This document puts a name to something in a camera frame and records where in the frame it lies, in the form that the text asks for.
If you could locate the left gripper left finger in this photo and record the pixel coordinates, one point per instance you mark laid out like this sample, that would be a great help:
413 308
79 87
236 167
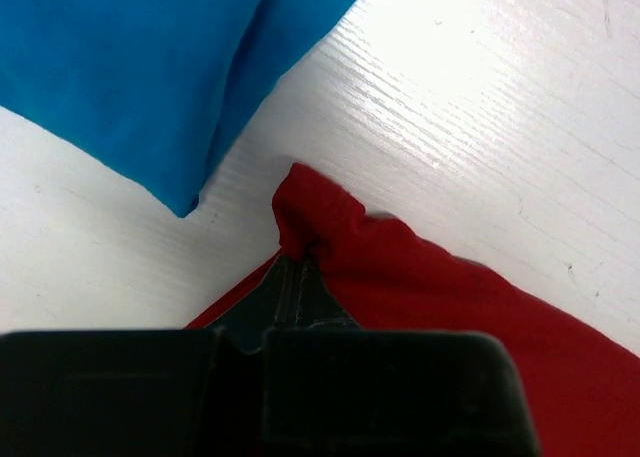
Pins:
173 392

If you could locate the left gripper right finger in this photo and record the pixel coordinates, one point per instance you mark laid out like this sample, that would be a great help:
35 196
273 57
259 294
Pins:
332 388

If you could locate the dark red t-shirt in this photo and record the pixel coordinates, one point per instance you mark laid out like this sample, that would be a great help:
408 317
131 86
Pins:
583 389

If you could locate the folded blue t-shirt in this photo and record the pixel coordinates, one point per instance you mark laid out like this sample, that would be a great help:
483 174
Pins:
157 90

